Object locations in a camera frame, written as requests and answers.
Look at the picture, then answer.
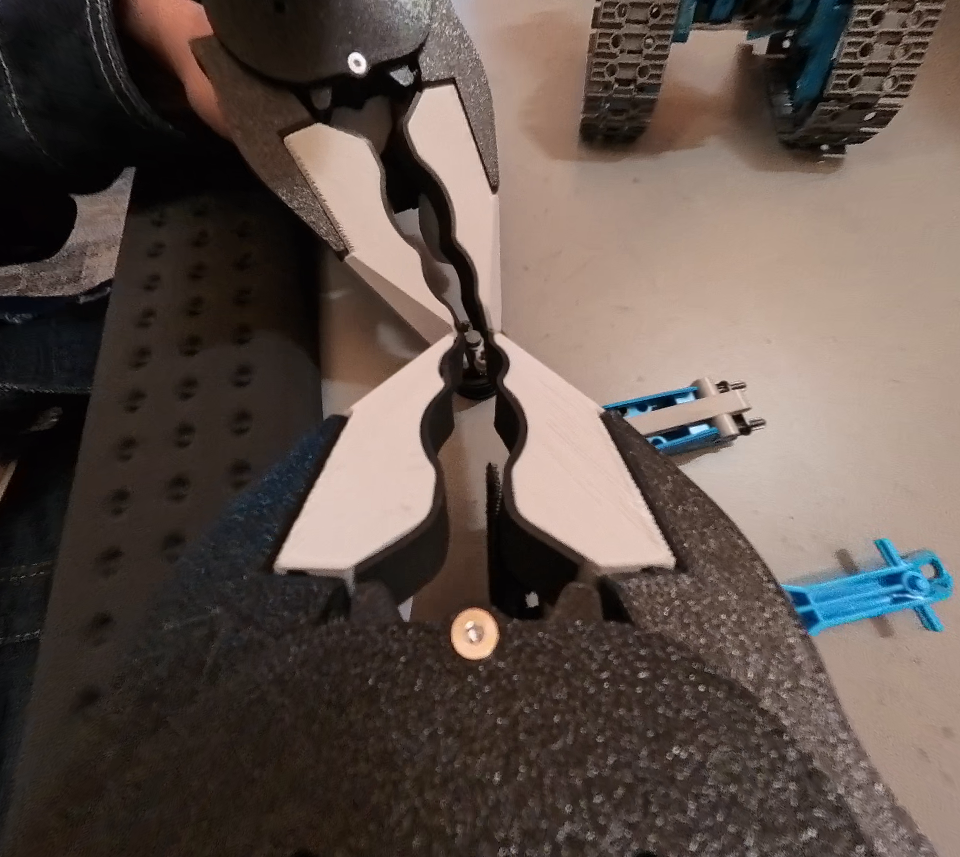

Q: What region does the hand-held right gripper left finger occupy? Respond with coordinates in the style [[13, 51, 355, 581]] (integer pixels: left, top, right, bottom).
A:
[[273, 333, 460, 607]]

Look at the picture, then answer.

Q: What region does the blue grey brick assembly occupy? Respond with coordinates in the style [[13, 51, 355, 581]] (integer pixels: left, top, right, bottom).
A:
[[602, 377, 768, 455]]

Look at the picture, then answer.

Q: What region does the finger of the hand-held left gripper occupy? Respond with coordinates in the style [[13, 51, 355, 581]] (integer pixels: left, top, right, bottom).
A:
[[283, 120, 462, 344], [403, 79, 504, 337]]

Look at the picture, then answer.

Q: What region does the blue brick separator tool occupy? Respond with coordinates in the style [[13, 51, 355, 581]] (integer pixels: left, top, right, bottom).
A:
[[780, 538, 955, 637]]

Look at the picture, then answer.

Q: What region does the black wheel hub piece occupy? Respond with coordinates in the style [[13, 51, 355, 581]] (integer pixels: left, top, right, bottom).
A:
[[442, 320, 504, 401]]

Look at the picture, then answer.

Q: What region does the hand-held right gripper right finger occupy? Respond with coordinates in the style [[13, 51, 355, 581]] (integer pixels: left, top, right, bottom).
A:
[[487, 332, 676, 607]]

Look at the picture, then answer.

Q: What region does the blue tracked toy robot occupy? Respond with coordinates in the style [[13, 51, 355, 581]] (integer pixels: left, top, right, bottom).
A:
[[579, 0, 960, 161]]

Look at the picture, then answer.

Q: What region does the person's leg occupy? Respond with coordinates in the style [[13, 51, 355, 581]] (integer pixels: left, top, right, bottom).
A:
[[0, 294, 114, 798]]

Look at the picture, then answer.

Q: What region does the white desk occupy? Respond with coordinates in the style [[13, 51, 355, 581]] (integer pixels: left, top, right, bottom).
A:
[[315, 0, 960, 857]]

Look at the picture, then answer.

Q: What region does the person's left hand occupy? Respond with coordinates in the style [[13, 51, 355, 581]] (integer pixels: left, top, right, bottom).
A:
[[120, 0, 230, 131]]

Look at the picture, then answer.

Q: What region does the black dimpled mat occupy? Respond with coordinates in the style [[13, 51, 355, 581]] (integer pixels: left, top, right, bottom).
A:
[[22, 193, 331, 761]]

